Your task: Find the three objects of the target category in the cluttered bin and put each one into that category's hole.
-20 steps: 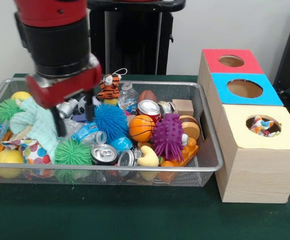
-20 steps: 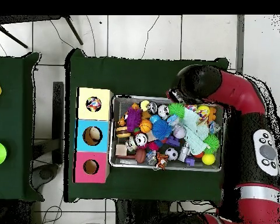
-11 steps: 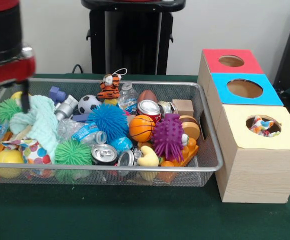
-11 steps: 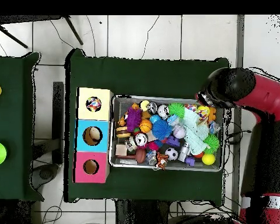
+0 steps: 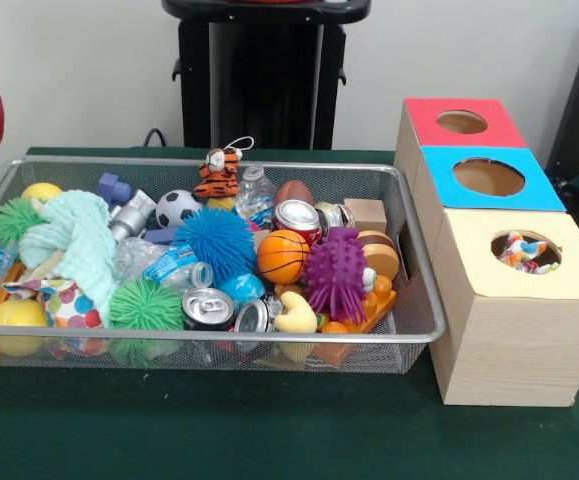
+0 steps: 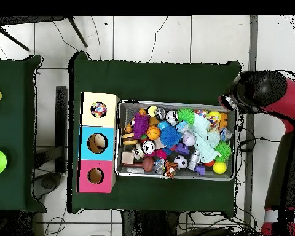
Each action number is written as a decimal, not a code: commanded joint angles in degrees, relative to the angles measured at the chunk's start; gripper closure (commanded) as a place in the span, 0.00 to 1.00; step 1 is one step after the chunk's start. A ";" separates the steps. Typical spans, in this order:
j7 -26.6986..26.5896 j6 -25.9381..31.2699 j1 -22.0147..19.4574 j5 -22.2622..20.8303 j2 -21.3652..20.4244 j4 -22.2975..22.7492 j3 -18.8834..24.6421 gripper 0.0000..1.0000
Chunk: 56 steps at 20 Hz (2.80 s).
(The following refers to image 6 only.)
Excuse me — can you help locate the polka dot cloth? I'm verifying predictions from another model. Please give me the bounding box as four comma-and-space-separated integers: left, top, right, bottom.
90, 101, 108, 118
194, 108, 222, 128

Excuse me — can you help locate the shallow silver mesh bin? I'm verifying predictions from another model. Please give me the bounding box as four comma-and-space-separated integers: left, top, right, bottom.
114, 99, 238, 182

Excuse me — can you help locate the wooden box with three holes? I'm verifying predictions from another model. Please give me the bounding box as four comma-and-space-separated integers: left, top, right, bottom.
76, 91, 120, 194

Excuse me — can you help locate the green spiky rubber ball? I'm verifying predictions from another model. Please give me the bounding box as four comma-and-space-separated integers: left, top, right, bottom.
176, 108, 195, 125

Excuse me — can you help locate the mint green cloth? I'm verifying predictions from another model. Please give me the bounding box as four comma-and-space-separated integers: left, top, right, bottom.
192, 114, 222, 164

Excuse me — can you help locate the blue spiky rubber ball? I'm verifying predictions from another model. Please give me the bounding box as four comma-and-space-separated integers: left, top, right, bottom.
159, 125, 183, 148

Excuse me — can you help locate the black white soccer ball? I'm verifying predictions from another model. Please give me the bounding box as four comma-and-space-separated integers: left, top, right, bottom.
173, 155, 189, 170

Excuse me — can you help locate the dark green tablecloth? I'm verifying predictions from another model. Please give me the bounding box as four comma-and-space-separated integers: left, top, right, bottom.
67, 50, 242, 218
0, 54, 48, 213

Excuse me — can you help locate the orange toy basketball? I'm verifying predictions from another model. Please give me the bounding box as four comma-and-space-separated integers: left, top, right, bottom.
146, 125, 161, 141

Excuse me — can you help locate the purple spiky rubber toy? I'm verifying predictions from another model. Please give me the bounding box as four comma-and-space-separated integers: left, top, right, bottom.
132, 112, 150, 140

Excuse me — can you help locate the tiger plush toy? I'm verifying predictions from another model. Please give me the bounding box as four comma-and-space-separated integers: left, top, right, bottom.
163, 160, 179, 179

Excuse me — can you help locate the red soda can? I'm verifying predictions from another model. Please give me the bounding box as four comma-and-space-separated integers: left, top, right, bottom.
141, 139, 156, 155

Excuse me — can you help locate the toy hamburger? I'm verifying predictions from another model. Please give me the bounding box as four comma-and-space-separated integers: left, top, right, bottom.
122, 133, 139, 146

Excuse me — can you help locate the beige ball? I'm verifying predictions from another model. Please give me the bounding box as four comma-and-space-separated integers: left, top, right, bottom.
93, 134, 107, 150

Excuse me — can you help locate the black metal stand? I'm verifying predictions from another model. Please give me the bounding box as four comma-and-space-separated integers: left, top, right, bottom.
0, 15, 89, 52

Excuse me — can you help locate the black cable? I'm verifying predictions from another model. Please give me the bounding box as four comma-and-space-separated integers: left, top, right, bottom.
239, 136, 281, 149

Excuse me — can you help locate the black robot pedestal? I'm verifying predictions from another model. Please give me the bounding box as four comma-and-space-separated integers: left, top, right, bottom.
121, 210, 180, 236

